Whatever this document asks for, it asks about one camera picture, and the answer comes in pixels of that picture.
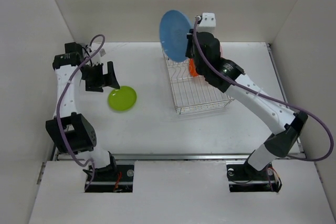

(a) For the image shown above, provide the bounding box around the orange plate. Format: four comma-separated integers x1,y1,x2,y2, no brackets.
188,59,198,77

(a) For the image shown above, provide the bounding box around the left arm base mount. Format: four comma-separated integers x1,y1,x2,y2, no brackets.
84,164,134,193

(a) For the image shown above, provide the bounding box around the green plate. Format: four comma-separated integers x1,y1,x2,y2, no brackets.
107,86,137,112

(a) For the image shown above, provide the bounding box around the pink plate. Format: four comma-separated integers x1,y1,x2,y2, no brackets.
219,45,223,58

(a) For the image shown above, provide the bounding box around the blue plate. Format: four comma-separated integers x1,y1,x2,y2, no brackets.
159,9,192,63

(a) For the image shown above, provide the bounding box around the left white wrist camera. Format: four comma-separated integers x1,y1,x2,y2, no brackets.
90,48,106,66

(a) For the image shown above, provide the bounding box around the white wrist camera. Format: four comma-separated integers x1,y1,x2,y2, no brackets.
196,13,216,33
90,48,106,66

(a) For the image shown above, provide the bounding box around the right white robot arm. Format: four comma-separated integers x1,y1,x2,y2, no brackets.
186,29,308,179

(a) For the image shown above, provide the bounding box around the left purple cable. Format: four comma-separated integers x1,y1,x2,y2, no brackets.
56,34,106,190

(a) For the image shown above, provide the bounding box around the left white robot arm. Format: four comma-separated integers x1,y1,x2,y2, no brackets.
45,42,120,180

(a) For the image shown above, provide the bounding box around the metal wire dish rack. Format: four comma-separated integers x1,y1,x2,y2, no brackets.
163,53,234,114

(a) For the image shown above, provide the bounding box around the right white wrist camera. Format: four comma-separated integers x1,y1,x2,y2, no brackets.
196,13,216,33

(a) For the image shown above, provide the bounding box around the aluminium table rail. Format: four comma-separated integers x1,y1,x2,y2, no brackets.
36,42,307,185

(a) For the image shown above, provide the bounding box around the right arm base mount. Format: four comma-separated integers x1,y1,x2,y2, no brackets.
226,163,282,193

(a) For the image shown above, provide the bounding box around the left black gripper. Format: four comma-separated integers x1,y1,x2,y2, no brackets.
81,61,119,92

